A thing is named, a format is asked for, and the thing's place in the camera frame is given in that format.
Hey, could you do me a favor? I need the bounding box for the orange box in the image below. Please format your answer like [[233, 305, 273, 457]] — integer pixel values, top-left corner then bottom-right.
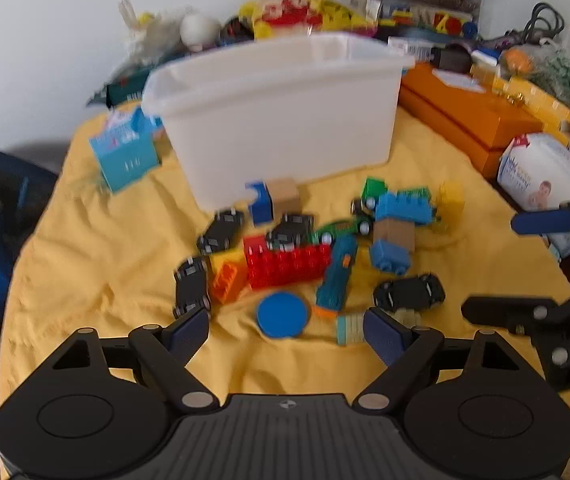
[[397, 62, 558, 181]]

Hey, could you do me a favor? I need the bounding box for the teal toy train car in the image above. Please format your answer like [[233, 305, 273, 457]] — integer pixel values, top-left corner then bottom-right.
[[315, 235, 359, 318]]

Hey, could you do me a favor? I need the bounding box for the blue round disc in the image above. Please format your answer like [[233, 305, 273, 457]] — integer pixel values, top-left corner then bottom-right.
[[256, 292, 312, 339]]

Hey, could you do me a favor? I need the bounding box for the baby wipes pack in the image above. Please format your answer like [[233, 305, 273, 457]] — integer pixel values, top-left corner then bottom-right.
[[496, 132, 570, 213]]

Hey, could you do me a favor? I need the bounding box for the yellow tablecloth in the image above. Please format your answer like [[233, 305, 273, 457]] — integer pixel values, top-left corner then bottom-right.
[[0, 97, 570, 480]]

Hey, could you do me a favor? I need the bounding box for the black cable bundle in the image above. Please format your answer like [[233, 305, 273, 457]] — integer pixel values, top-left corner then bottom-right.
[[522, 2, 566, 41]]

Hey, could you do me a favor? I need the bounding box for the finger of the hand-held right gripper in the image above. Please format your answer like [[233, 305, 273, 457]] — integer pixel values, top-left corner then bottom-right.
[[511, 189, 570, 243], [461, 276, 570, 335]]

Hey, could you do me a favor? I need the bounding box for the black toy car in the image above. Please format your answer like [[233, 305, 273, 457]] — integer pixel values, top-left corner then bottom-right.
[[196, 207, 246, 256], [372, 273, 446, 311], [173, 255, 212, 318], [265, 212, 316, 252]]

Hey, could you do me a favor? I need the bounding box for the yellow toy block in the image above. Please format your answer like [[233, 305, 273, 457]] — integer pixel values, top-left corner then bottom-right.
[[435, 180, 466, 233], [208, 250, 246, 273]]

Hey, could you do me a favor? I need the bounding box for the small white carton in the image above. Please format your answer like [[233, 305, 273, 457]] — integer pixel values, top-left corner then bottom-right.
[[387, 35, 436, 61]]

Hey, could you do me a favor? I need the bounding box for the red toy block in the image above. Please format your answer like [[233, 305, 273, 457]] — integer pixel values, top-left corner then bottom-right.
[[242, 235, 333, 291]]

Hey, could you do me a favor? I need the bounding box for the orange toy block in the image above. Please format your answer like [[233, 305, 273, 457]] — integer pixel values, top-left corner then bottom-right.
[[209, 260, 251, 306]]

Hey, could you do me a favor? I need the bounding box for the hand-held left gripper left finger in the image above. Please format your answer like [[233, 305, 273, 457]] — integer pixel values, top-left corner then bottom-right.
[[40, 306, 218, 413]]

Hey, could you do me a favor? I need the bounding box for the box of colourful toy blocks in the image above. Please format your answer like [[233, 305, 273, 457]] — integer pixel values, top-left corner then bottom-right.
[[377, 2, 480, 41]]

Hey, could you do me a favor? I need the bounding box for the green toy car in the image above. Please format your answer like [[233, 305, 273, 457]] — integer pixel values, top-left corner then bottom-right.
[[312, 216, 373, 246]]

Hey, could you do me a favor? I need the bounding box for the white plastic bin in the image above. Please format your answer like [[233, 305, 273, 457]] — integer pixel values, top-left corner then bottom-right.
[[141, 31, 417, 211]]

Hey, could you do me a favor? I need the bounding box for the white plastic bag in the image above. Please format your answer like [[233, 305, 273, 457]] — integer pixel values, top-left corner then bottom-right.
[[118, 0, 201, 68]]

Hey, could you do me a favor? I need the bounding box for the wooden cube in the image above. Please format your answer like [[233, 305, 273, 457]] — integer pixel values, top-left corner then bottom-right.
[[372, 217, 417, 253], [267, 177, 302, 215]]

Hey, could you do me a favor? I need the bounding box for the yellow plastic bag red print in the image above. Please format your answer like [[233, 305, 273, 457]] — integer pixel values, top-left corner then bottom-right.
[[239, 0, 378, 41]]

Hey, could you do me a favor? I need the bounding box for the yellow cardboard box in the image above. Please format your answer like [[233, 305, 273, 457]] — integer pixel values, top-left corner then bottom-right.
[[472, 62, 570, 146]]

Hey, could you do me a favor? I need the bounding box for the long blue toy block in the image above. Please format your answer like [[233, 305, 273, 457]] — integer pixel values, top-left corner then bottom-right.
[[375, 187, 440, 225]]

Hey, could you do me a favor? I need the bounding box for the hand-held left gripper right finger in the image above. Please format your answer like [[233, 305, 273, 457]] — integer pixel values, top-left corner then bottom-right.
[[352, 307, 530, 413]]

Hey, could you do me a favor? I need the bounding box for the green toy truck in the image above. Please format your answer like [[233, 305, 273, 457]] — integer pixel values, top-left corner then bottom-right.
[[352, 176, 389, 216]]

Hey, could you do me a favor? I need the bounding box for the black power adapter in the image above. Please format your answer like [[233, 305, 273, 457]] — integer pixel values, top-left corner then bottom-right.
[[435, 45, 473, 73]]

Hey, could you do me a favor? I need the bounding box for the green net bag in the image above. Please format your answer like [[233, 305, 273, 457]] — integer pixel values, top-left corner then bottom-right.
[[500, 42, 570, 116]]

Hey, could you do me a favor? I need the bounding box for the green tissue pack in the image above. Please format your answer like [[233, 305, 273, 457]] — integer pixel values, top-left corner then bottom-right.
[[86, 67, 153, 109]]

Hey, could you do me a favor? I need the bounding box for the white egg-shaped cup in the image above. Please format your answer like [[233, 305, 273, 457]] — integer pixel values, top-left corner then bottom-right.
[[179, 12, 222, 53]]

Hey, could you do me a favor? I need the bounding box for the light blue carton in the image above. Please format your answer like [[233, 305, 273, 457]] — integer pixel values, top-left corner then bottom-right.
[[88, 105, 166, 195]]

